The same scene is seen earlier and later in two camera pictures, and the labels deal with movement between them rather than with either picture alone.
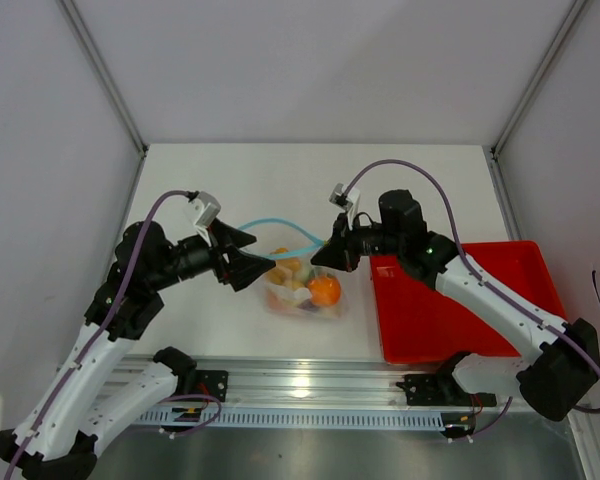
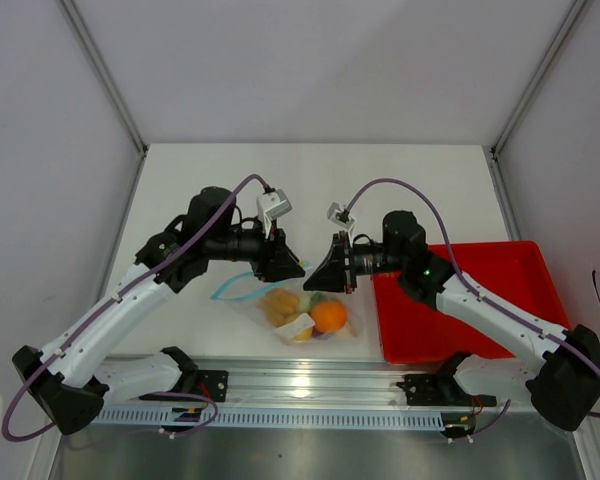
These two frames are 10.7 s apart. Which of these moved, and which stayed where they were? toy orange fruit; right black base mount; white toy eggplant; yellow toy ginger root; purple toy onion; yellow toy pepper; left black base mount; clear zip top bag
Moved: yellow toy ginger root; clear zip top bag; purple toy onion; white toy eggplant; yellow toy pepper; toy orange fruit
Stayed: left black base mount; right black base mount
